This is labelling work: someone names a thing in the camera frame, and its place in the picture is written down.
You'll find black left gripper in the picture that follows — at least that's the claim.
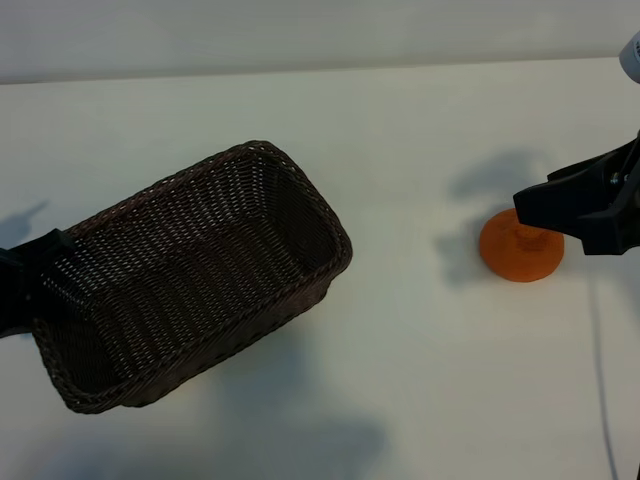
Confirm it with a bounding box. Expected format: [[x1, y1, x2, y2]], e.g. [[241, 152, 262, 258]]
[[0, 228, 76, 340]]

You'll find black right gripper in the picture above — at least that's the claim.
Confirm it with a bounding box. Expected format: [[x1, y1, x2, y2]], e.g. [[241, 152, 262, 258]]
[[513, 132, 640, 256]]

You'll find orange fruit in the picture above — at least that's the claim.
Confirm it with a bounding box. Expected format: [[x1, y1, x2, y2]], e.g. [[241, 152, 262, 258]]
[[478, 208, 566, 284]]

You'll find dark brown wicker basket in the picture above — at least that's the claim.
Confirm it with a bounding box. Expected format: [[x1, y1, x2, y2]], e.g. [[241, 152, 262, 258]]
[[30, 140, 354, 415]]

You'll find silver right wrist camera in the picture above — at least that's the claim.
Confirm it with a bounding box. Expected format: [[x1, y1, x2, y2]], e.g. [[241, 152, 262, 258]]
[[618, 29, 640, 84]]

